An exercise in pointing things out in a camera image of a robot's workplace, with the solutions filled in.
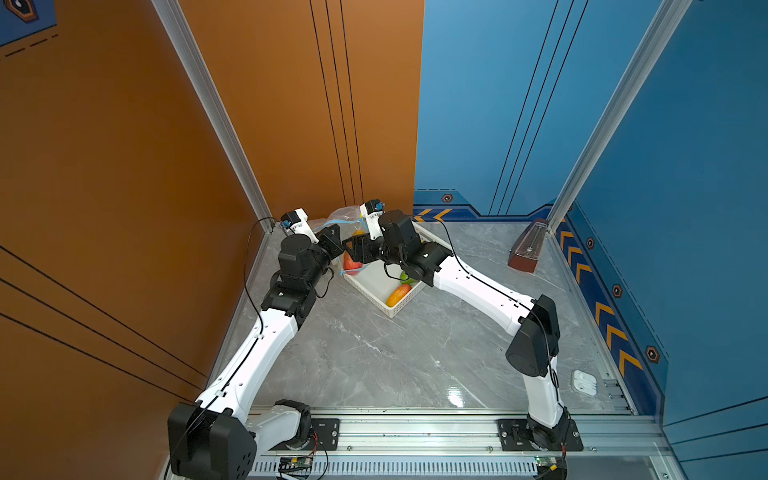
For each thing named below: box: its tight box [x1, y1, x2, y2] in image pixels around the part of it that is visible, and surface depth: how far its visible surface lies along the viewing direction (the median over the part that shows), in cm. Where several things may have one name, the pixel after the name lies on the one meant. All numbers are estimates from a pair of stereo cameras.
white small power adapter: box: [571, 369, 598, 397], surface depth 82 cm
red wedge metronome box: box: [508, 218, 548, 273], surface depth 102 cm
